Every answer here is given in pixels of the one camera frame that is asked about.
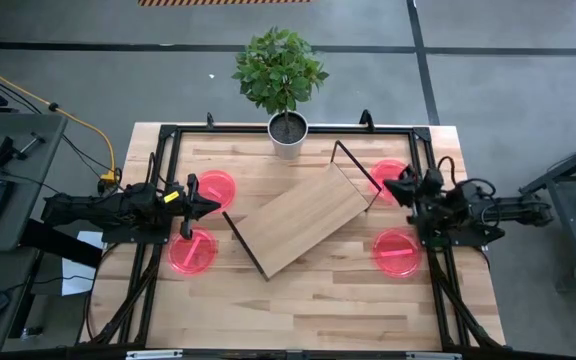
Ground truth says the dark metal cart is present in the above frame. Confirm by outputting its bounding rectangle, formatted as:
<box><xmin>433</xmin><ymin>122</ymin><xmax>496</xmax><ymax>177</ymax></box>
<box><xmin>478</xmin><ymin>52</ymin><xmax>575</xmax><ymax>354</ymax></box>
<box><xmin>517</xmin><ymin>130</ymin><xmax>576</xmax><ymax>291</ymax></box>

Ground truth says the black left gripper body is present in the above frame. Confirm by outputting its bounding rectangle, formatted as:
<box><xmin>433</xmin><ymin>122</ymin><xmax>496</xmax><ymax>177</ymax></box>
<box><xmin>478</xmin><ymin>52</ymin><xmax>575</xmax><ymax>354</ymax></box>
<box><xmin>170</xmin><ymin>173</ymin><xmax>200</xmax><ymax>241</ymax></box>

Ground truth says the white paper sheet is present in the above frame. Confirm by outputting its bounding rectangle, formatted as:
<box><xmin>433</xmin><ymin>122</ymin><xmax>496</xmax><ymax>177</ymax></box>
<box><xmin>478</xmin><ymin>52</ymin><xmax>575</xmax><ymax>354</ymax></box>
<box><xmin>61</xmin><ymin>230</ymin><xmax>104</xmax><ymax>296</ymax></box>

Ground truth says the yellow cable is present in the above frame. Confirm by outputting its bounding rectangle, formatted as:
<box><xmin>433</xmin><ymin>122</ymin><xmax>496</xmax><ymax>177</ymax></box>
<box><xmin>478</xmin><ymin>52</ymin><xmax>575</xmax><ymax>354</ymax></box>
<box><xmin>0</xmin><ymin>54</ymin><xmax>120</xmax><ymax>184</ymax></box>

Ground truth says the silver metal bracket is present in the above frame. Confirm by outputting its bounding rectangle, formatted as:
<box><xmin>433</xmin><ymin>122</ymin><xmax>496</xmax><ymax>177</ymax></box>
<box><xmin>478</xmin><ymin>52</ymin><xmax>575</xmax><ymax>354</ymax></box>
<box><xmin>405</xmin><ymin>352</ymin><xmax>463</xmax><ymax>360</ymax></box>
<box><xmin>125</xmin><ymin>349</ymin><xmax>184</xmax><ymax>360</ymax></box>

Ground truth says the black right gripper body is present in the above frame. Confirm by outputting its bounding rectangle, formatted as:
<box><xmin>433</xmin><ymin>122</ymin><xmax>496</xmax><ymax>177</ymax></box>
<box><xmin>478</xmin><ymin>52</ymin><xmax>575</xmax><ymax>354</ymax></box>
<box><xmin>407</xmin><ymin>167</ymin><xmax>445</xmax><ymax>224</ymax></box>

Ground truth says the black aluminium table frame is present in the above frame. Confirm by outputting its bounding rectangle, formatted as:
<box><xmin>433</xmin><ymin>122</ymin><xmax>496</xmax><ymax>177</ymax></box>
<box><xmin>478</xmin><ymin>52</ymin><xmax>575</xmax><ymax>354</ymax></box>
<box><xmin>75</xmin><ymin>122</ymin><xmax>508</xmax><ymax>351</ymax></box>

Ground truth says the green leafy small tree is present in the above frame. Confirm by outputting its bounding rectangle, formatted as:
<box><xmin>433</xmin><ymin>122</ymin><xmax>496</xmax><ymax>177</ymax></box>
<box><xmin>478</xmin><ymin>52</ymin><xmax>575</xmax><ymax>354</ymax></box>
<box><xmin>231</xmin><ymin>27</ymin><xmax>330</xmax><ymax>117</ymax></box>

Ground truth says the black clamp tool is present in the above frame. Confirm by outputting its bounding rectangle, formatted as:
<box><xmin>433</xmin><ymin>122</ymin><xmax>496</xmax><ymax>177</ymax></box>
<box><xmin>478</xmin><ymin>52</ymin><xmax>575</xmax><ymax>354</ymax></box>
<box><xmin>0</xmin><ymin>132</ymin><xmax>48</xmax><ymax>169</ymax></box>

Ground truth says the pink transparent plastic plate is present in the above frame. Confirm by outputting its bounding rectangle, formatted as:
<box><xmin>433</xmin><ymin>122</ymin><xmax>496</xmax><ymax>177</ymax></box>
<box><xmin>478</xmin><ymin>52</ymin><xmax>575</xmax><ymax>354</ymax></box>
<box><xmin>196</xmin><ymin>169</ymin><xmax>238</xmax><ymax>214</ymax></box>
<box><xmin>369</xmin><ymin>158</ymin><xmax>409</xmax><ymax>206</ymax></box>
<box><xmin>371</xmin><ymin>227</ymin><xmax>423</xmax><ymax>279</ymax></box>
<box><xmin>167</xmin><ymin>225</ymin><xmax>219</xmax><ymax>276</ymax></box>

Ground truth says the white plant pot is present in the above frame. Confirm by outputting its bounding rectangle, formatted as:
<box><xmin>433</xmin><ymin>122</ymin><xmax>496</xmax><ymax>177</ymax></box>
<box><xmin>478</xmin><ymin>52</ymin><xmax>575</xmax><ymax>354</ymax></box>
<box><xmin>266</xmin><ymin>110</ymin><xmax>310</xmax><ymax>161</ymax></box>

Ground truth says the wooden shelf with black legs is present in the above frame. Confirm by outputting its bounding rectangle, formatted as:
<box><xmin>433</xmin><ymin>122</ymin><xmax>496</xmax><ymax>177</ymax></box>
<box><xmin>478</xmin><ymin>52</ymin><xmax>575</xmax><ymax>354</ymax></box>
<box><xmin>221</xmin><ymin>139</ymin><xmax>384</xmax><ymax>283</ymax></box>

